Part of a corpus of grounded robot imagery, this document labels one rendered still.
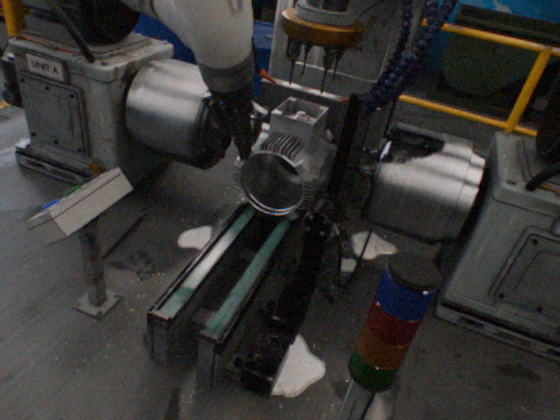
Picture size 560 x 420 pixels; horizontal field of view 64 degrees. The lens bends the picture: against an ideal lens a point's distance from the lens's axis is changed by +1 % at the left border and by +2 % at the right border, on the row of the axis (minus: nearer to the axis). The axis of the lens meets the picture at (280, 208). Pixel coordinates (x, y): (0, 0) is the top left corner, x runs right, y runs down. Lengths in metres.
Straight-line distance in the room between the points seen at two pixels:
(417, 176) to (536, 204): 0.22
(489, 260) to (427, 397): 0.30
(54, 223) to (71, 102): 0.50
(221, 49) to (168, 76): 0.47
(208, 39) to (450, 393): 0.77
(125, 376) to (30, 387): 0.15
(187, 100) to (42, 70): 0.36
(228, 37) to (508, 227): 0.63
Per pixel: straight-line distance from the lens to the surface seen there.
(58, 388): 0.90
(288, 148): 0.95
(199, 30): 0.65
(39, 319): 1.00
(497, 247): 0.99
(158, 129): 1.11
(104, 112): 1.18
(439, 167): 0.96
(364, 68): 1.24
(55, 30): 1.29
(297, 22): 0.97
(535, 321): 1.10
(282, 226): 1.02
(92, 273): 0.93
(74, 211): 0.79
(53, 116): 1.28
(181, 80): 1.11
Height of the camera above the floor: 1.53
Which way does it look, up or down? 35 degrees down
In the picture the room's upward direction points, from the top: 10 degrees clockwise
